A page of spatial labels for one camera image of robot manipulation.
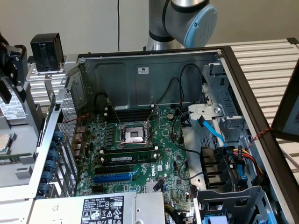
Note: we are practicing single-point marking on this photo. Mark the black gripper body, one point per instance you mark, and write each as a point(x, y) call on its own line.
point(3, 60)

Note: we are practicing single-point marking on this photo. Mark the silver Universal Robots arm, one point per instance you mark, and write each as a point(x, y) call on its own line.
point(161, 23)

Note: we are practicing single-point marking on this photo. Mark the hard drive with label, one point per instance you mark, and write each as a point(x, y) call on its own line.
point(11, 112)

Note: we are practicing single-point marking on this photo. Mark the black plastic box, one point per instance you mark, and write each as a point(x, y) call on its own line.
point(44, 53)

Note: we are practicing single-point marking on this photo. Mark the CPU chip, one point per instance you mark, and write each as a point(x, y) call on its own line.
point(4, 143)

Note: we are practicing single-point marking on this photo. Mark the grey parts rack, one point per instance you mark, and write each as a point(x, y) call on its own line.
point(25, 144)

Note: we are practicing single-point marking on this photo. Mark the green RAM stick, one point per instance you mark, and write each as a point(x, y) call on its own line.
point(14, 158)

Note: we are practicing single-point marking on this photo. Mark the blue slot retainer clip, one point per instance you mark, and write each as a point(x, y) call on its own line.
point(44, 188)
point(50, 165)
point(39, 197)
point(53, 145)
point(47, 177)
point(53, 155)
point(58, 135)

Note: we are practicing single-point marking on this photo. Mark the open PC case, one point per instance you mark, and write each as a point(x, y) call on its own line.
point(116, 81)

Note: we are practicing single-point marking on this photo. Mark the thin metal locking lever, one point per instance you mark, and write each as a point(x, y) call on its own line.
point(133, 141)
point(114, 113)

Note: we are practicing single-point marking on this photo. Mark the silver power supply unit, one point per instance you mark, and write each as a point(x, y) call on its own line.
point(58, 210)

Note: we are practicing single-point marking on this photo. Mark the long black expansion slot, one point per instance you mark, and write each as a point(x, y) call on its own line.
point(112, 170)

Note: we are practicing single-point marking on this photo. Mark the short black expansion slot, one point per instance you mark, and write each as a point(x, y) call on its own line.
point(97, 189)

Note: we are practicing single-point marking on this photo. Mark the CPU socket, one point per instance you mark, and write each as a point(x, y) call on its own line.
point(134, 135)

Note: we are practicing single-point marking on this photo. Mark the blue expansion slot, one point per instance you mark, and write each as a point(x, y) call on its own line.
point(112, 178)

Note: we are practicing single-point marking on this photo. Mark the metal socket cover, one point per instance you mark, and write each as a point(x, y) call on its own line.
point(153, 116)

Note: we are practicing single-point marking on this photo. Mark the round coin battery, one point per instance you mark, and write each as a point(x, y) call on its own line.
point(171, 116)

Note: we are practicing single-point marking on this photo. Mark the green Dell motherboard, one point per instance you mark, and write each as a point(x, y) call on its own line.
point(168, 149)

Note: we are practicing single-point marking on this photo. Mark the finned chipset heatsink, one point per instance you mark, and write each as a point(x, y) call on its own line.
point(149, 186)

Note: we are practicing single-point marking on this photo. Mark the silver metal drive cage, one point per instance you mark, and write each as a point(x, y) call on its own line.
point(217, 98)

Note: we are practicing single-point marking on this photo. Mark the black plastic fan shroud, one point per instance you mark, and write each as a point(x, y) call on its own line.
point(212, 168)

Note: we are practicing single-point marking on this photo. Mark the blue plastic latch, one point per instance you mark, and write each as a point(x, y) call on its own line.
point(243, 177)

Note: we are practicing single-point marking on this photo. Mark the grey blue disk bay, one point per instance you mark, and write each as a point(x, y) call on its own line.
point(233, 198)

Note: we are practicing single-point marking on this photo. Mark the dark framed panel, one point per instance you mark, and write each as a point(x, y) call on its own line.
point(280, 121)

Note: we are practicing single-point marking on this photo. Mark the black table end cap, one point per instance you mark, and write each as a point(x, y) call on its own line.
point(293, 40)

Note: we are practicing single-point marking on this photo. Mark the blue plastic drive rail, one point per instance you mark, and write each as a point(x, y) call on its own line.
point(215, 220)

